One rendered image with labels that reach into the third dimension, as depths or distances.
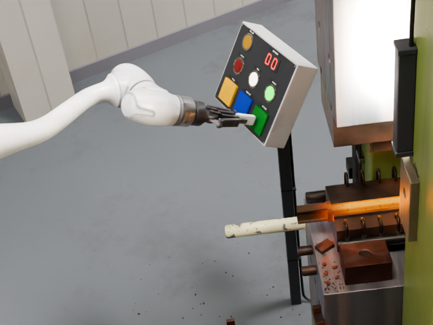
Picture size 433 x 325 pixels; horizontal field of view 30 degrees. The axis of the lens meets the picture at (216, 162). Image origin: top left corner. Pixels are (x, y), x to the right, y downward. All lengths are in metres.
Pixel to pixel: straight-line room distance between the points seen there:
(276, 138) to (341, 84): 0.73
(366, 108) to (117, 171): 2.38
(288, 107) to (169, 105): 0.39
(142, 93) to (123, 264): 1.45
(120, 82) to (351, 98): 0.80
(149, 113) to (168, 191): 1.65
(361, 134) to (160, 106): 0.61
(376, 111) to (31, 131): 0.90
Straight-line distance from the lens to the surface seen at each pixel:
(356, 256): 2.10
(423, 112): 1.63
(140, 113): 2.25
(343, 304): 2.14
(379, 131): 1.96
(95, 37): 4.80
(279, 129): 2.49
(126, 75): 2.38
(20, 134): 2.17
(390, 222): 2.18
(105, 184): 4.02
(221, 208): 3.74
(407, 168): 1.77
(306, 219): 2.20
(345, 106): 1.84
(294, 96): 2.46
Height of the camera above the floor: 2.48
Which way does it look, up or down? 38 degrees down
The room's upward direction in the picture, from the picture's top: 9 degrees counter-clockwise
